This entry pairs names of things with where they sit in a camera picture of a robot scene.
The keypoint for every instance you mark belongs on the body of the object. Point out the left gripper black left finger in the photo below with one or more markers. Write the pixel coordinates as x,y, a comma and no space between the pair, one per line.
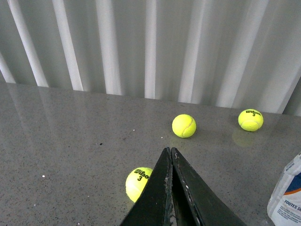
154,206

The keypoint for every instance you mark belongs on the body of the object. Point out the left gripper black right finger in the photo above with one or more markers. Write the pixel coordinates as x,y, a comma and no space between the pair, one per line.
194,202

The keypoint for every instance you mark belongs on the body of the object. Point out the clear Wilson tennis ball can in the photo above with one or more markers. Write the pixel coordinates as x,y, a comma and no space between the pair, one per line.
284,206

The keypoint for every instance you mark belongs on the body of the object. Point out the tennis ball front left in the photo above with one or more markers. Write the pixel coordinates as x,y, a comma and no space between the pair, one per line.
136,182

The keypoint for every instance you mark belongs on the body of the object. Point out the tennis ball back left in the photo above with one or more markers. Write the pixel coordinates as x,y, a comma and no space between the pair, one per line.
184,126

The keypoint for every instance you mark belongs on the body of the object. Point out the Wilson tennis ball back centre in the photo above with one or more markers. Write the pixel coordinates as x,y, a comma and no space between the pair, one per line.
250,120

